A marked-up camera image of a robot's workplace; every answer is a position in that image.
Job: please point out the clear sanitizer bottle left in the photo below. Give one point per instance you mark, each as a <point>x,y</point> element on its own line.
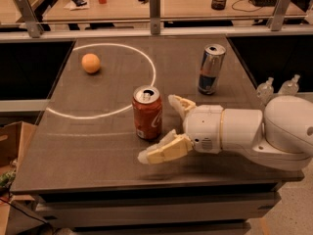
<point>265,90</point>

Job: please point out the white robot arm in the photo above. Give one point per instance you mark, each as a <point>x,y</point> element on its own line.
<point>280,136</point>

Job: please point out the grey drawer cabinet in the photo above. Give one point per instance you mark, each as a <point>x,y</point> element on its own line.
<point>167,206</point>

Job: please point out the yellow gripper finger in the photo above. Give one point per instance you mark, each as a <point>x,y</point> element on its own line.
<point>171,147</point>
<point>181,105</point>

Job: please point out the metal bracket post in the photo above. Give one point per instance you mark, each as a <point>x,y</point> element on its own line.
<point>33,26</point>
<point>275,22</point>
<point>155,16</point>

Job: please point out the red coke can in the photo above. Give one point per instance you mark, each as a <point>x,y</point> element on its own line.
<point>147,110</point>

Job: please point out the middle metal bracket post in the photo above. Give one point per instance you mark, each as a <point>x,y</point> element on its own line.
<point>155,16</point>

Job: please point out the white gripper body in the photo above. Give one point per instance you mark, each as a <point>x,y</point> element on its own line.
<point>203,126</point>

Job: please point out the black mesh pen cup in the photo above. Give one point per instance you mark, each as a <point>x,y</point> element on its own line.
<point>218,4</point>

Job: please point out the clear sanitizer bottle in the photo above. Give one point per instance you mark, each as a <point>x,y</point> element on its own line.
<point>265,90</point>
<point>290,87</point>

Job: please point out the clear sanitizer bottle right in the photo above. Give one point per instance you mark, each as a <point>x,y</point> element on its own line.
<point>290,87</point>

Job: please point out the blue silver energy drink can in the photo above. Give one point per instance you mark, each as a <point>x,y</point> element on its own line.
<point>211,64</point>

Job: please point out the left metal bracket post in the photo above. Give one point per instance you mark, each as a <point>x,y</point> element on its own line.
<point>33,26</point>

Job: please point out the right metal bracket post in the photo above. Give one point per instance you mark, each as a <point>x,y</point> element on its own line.
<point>275,22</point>

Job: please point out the cardboard box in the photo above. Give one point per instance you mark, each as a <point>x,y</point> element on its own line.
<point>14,141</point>

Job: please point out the wooden background desk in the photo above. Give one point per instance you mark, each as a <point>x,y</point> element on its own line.
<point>170,10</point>

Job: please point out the orange fruit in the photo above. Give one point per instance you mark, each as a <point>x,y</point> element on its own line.
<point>90,63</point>

